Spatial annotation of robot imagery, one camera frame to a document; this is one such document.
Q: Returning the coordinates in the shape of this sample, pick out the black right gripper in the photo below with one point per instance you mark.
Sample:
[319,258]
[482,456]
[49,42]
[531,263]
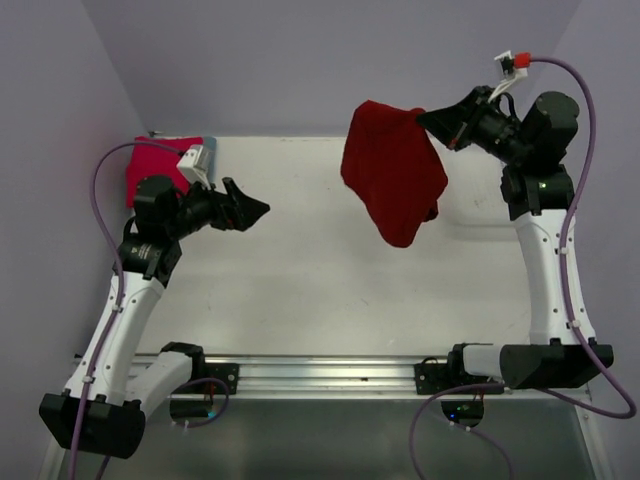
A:
[457,124]

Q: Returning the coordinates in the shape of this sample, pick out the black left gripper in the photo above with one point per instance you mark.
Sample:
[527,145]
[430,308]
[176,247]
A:
[232,209]

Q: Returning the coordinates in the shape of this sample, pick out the dark red t shirt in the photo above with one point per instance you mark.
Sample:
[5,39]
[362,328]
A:
[390,163]

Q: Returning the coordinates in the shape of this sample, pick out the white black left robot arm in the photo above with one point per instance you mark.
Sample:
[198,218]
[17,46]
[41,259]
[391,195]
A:
[101,409]

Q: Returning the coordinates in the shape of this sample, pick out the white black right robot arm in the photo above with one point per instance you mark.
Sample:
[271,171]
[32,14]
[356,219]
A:
[563,350]

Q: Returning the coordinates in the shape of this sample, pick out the folded blue t shirt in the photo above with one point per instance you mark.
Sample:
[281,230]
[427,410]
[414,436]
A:
[211,144]

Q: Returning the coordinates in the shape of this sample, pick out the folded pink t shirt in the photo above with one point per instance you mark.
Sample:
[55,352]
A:
[150,161]

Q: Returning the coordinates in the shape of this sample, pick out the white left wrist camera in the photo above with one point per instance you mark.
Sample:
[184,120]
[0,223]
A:
[197,165]

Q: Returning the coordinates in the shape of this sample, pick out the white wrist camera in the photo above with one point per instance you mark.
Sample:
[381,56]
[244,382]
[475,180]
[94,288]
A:
[197,165]
[513,68]

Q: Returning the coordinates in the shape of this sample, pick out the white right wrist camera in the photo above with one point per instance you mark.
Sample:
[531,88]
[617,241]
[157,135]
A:
[513,68]

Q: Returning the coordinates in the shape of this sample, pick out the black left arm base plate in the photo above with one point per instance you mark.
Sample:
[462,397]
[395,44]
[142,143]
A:
[227,372]

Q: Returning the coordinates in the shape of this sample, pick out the aluminium mounting rail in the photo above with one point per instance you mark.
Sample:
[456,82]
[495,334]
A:
[269,377]

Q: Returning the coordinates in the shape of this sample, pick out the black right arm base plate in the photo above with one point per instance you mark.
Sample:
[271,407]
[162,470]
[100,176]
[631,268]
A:
[432,376]

